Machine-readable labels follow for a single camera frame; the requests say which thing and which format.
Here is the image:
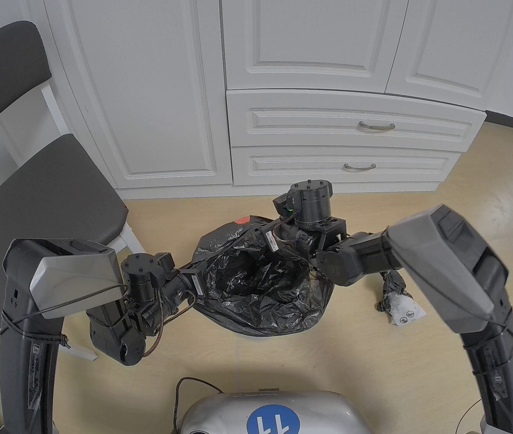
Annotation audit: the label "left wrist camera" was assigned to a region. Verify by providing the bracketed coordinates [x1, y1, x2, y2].
[150, 252, 177, 284]

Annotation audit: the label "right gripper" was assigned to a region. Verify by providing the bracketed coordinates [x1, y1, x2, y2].
[260, 219, 330, 255]

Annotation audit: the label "white printed wrapper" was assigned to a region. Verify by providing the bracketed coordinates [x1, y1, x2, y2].
[385, 293, 428, 328]

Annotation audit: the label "white wardrobe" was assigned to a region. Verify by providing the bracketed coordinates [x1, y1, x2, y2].
[20, 0, 513, 200]

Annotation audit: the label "black plastic bag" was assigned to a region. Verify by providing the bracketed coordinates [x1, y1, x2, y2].
[192, 214, 335, 337]

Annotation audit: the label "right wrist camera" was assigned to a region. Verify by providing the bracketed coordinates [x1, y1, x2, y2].
[273, 192, 299, 219]

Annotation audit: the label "white chair grey cushions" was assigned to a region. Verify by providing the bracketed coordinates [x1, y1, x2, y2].
[0, 21, 147, 363]

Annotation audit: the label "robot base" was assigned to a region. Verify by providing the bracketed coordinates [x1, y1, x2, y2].
[182, 389, 366, 434]

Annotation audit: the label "black plastic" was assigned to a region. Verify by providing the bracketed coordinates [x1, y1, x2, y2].
[376, 269, 413, 313]

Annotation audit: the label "black cable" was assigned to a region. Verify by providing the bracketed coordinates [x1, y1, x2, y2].
[172, 376, 223, 433]

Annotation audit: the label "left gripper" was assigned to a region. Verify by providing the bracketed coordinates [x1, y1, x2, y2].
[167, 264, 213, 309]

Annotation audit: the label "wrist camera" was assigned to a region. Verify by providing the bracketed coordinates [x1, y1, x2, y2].
[273, 192, 299, 219]
[150, 252, 177, 284]

